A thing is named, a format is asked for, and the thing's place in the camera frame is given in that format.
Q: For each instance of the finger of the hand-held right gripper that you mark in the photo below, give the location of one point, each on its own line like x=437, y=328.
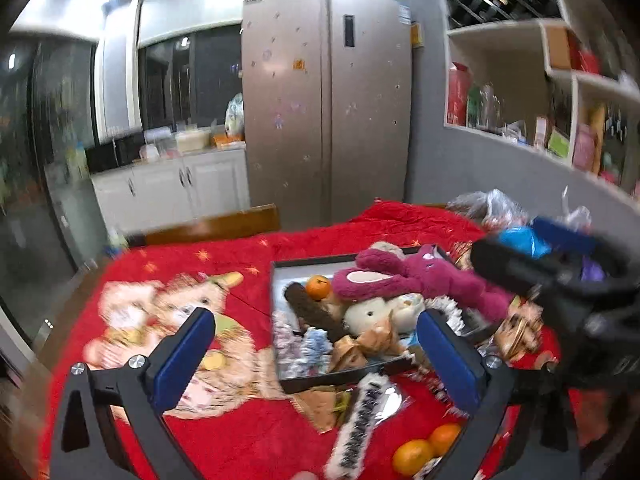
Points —
x=565, y=232
x=505, y=265

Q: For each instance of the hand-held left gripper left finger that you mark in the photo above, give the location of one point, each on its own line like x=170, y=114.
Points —
x=186, y=355

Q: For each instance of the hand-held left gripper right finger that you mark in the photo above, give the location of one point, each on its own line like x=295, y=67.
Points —
x=450, y=365

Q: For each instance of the orange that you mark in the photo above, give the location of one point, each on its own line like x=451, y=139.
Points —
x=446, y=437
x=319, y=288
x=412, y=458

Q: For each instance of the black tray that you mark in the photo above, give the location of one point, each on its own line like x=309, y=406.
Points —
x=285, y=280

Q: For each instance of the brown paper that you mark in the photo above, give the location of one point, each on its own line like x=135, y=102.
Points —
x=520, y=330
x=317, y=405
x=365, y=347

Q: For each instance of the blue plastic bag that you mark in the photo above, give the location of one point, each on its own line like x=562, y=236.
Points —
x=520, y=242

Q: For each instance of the white fluffy scrunchie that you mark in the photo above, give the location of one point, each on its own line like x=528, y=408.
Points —
x=447, y=312

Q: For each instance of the clear plastic bag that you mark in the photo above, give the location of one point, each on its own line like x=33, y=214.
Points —
x=490, y=207

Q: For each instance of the pink plush toy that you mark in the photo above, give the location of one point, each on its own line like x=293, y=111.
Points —
x=425, y=275

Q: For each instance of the red printed blanket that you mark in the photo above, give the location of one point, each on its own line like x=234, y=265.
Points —
x=240, y=430

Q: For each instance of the white plush toy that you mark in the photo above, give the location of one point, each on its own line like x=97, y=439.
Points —
x=367, y=315

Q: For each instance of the black white patterned strip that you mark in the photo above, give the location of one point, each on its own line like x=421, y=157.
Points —
x=357, y=425

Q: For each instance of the blue white crumpled wrapper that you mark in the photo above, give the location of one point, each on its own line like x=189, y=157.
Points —
x=300, y=350

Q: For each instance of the beige fuzzy ball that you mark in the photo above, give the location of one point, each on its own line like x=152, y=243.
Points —
x=385, y=248

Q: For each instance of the wooden chair back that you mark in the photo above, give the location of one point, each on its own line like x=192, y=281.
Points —
x=215, y=225

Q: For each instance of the brown fuzzy stick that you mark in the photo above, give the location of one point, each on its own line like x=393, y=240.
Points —
x=312, y=312

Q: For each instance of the white kitchen cabinet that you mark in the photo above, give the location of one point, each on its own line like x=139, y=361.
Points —
x=170, y=185

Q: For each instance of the red box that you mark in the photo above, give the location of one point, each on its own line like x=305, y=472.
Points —
x=458, y=95

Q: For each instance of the white shelving unit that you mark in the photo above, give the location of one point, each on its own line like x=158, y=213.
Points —
x=557, y=50

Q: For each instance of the white container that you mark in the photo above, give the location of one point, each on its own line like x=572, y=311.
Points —
x=191, y=140

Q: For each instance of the black microwave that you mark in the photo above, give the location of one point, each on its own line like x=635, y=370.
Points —
x=112, y=152

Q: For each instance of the glass sliding door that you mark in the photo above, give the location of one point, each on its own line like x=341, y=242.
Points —
x=45, y=170

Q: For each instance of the silver refrigerator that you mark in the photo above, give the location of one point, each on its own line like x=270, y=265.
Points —
x=325, y=110

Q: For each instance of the dark window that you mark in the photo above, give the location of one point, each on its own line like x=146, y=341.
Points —
x=190, y=80

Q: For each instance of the yellow wall note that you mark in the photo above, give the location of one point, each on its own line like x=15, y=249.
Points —
x=417, y=35

